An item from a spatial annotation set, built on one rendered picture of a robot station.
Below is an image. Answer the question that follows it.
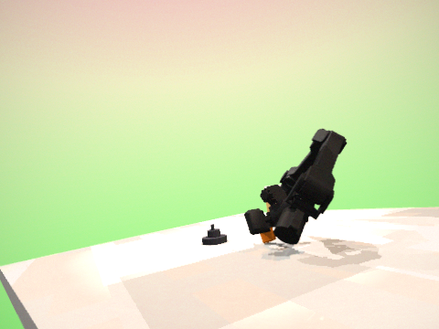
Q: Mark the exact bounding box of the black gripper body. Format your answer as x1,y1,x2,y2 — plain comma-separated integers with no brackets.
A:
244,199,284,235

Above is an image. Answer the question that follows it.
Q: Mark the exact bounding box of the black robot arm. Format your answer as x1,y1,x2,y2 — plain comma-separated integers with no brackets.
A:
260,129,347,244

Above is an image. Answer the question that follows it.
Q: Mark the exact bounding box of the orange knob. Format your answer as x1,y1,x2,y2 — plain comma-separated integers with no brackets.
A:
260,228,276,243

